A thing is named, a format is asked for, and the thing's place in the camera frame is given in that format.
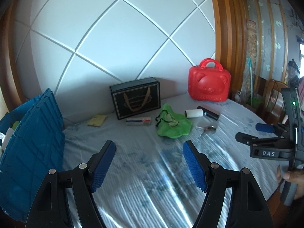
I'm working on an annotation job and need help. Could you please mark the white paper roll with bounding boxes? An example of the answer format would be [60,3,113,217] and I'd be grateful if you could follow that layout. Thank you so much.
[184,109,204,119]

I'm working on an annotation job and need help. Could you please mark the green cloth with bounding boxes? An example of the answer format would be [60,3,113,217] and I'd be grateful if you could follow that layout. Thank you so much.
[155,104,192,139]

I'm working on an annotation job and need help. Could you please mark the black framed safety glasses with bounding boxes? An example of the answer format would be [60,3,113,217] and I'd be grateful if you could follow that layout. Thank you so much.
[155,110,179,127]

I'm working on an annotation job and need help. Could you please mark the pink white tissue pack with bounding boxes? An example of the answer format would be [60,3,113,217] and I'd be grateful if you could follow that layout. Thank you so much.
[1,128,14,151]

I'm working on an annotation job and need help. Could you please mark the person right hand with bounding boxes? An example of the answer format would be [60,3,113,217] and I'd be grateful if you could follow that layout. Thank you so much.
[276,166,303,189]

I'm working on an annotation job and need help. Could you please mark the wooden chair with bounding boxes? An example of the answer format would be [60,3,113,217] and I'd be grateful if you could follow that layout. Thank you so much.
[261,79,288,124]

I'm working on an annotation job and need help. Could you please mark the red bear suitcase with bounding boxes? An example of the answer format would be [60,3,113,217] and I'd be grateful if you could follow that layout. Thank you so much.
[188,58,231,102]

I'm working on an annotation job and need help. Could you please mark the blue plastic storage crate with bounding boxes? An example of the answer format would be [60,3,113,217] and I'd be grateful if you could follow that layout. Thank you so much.
[1,89,65,222]

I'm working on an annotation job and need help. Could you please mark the green plush toy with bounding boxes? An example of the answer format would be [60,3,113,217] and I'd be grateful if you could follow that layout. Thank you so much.
[11,121,20,130]

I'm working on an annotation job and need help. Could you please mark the yellow sticky note pad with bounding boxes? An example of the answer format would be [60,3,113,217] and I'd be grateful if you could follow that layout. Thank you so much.
[87,115,107,127]

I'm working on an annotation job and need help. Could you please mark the white red toothpaste box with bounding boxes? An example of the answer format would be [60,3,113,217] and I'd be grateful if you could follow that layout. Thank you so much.
[126,117,151,126]

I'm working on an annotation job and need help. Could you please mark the black gift box gold handle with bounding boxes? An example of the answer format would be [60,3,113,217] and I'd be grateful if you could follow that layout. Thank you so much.
[109,77,161,120]

